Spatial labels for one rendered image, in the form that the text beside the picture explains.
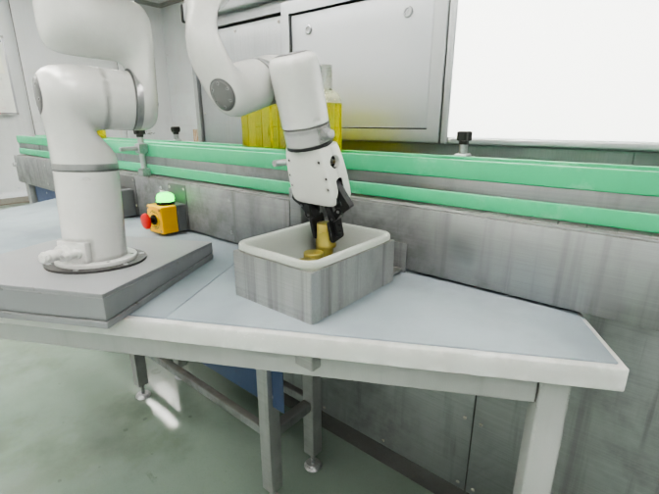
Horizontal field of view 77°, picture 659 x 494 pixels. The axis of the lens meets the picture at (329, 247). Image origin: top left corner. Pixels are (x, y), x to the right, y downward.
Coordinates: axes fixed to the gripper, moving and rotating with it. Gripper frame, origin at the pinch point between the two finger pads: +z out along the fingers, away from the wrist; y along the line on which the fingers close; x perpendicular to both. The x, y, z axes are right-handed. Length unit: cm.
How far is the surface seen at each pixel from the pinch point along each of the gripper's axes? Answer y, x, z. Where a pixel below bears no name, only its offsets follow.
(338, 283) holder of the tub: -10.6, 10.1, 2.7
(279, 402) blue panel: 19, 9, 48
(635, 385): -46, -26, 38
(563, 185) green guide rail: -33.3, -16.8, -4.7
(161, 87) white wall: 619, -301, 7
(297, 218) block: 9.6, -2.0, 0.6
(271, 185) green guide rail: 18.8, -4.7, -4.2
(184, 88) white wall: 574, -315, 14
